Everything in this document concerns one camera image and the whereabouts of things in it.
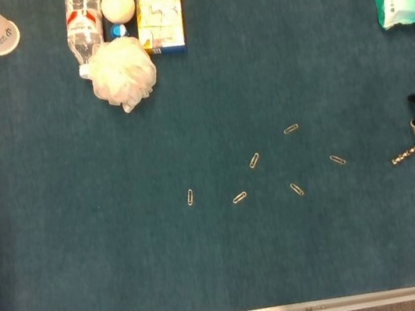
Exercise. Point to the metal bead chain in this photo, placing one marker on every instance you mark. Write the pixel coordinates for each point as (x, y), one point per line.
(408, 153)

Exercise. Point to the paper clip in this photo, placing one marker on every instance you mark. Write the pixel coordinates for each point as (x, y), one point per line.
(254, 160)
(297, 189)
(239, 197)
(337, 159)
(190, 197)
(291, 129)

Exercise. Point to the yellow cardboard box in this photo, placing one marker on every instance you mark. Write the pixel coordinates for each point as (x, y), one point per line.
(161, 17)

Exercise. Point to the white mesh bath sponge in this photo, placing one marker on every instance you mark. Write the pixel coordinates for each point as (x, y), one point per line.
(123, 74)

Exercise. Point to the teal table cloth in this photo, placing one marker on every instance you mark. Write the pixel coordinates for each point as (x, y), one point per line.
(129, 262)

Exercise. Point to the small blue cap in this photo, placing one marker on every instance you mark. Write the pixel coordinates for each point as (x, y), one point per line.
(118, 31)

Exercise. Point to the white ball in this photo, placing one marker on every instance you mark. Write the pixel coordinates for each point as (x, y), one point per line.
(118, 6)

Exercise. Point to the clear plastic water bottle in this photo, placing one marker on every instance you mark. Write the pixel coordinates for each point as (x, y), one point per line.
(84, 25)

